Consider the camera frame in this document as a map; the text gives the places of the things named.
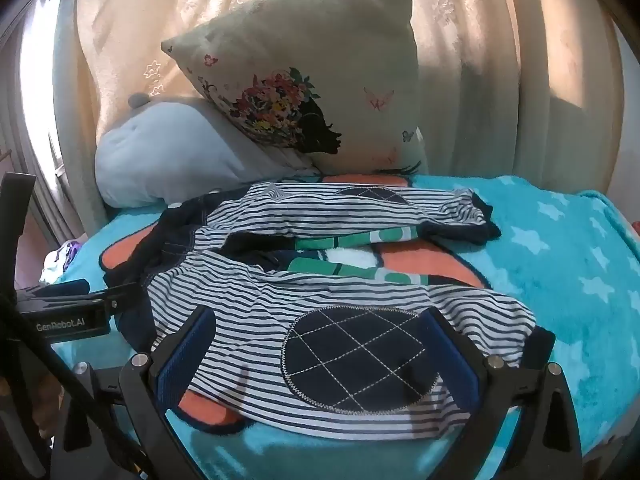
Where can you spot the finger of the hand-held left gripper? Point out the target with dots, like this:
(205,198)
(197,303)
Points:
(125,295)

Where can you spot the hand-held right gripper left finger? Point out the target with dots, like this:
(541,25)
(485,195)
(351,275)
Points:
(184,360)

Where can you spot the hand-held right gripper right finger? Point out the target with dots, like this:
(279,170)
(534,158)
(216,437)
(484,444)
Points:
(450,360)

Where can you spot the striped navy patched pants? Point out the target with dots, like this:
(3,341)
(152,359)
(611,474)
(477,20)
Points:
(320,300)

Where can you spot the pile of clothes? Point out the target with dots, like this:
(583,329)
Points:
(60,260)

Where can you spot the teal cartoon printed blanket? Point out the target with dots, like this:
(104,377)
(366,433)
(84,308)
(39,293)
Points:
(565,280)

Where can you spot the grey plush toy pillow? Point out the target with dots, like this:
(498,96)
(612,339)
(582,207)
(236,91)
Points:
(165,150)

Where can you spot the window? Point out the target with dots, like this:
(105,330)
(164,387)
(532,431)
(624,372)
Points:
(25,125)

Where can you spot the beige floral print pillow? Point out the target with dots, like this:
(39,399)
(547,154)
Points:
(310,60)

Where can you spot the beige embroidered curtain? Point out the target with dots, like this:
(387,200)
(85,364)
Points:
(465,35)

